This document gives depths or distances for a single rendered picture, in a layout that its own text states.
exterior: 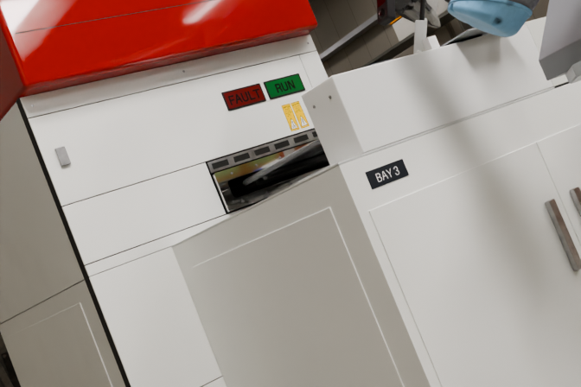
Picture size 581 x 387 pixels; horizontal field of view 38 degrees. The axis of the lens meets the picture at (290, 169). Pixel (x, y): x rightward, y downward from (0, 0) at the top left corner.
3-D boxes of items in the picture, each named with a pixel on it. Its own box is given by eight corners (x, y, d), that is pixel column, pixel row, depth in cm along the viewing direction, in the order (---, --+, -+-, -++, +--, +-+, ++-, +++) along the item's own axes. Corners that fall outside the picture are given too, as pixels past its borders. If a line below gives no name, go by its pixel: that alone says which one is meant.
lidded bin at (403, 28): (444, 21, 914) (436, 1, 915) (421, 27, 893) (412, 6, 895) (419, 37, 949) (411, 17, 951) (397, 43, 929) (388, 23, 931)
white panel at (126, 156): (84, 279, 176) (15, 101, 179) (362, 175, 225) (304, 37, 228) (89, 276, 173) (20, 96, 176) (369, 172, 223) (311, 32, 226)
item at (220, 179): (226, 213, 196) (210, 175, 197) (360, 164, 223) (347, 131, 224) (229, 211, 195) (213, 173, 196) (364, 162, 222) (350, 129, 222)
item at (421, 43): (424, 79, 201) (401, 28, 202) (434, 76, 204) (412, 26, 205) (441, 70, 197) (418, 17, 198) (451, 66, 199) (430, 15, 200)
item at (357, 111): (330, 169, 147) (299, 95, 148) (519, 102, 181) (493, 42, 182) (363, 153, 140) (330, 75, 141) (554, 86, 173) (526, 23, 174)
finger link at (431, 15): (453, 8, 207) (425, -16, 205) (444, 24, 204) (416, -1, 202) (446, 14, 209) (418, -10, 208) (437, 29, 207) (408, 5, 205)
